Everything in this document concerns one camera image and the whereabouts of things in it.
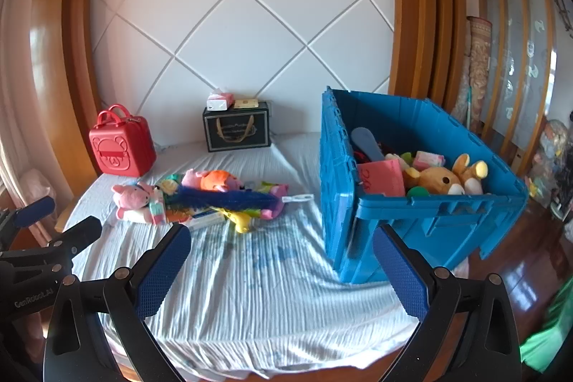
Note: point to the white padded wooden headboard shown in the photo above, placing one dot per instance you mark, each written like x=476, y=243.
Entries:
x=246, y=6

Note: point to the red bear suitcase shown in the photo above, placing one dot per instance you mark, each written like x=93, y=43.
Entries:
x=118, y=145

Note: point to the pile of assorted toys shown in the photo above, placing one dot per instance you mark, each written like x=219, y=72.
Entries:
x=550, y=158

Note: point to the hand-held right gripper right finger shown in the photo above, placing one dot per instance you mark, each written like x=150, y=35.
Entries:
x=403, y=279

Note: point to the green ball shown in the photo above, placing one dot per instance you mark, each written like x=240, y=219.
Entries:
x=417, y=192

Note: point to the yellow snowball clamp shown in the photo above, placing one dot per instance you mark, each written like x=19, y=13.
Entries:
x=241, y=223

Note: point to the white blue medicine box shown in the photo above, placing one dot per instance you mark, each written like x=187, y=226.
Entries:
x=206, y=221

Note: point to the brown bear plush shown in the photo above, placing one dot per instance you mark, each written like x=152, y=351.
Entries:
x=441, y=178

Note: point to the yellow green toy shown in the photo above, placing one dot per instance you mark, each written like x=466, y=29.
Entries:
x=400, y=160

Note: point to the pink box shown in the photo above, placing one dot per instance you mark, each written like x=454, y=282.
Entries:
x=380, y=178

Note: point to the pale plastic bag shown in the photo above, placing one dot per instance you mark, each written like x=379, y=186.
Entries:
x=33, y=183

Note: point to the wooden nightstand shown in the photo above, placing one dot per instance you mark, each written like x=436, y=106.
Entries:
x=65, y=221

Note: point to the person's green clothing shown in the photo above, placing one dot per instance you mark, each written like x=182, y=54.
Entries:
x=550, y=332

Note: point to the green white wipes packet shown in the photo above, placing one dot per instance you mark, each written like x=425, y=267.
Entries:
x=168, y=186

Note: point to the pastel packet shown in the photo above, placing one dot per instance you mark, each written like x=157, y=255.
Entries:
x=427, y=159

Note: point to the grey blue slipper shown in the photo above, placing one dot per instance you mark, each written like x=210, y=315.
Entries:
x=367, y=140

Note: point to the blue feather duster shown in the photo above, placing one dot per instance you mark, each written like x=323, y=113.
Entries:
x=232, y=199

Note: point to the white red tissue pack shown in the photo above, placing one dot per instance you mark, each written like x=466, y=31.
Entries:
x=219, y=102

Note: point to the green orange medicine box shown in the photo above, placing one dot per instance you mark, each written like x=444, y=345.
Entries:
x=177, y=215

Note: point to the small beige box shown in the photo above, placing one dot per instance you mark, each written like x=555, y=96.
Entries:
x=246, y=103

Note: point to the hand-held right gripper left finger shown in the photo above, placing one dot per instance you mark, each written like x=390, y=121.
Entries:
x=163, y=270

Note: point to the small white tag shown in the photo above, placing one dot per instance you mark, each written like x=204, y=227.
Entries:
x=297, y=197

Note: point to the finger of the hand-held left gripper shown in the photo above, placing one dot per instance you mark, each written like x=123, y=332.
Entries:
x=80, y=233
x=33, y=209

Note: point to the small pink pig plush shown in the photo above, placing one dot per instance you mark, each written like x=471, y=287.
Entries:
x=130, y=196

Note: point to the black gift box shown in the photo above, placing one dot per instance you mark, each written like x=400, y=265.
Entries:
x=237, y=127

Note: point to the lime green packet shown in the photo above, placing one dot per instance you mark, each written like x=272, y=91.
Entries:
x=264, y=186

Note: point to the wooden glass sliding door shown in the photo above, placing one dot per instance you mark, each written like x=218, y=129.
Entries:
x=510, y=28

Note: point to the blue plastic storage crate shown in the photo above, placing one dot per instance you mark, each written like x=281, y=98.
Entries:
x=447, y=225

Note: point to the rolled patterned carpet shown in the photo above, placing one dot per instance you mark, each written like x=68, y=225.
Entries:
x=476, y=64

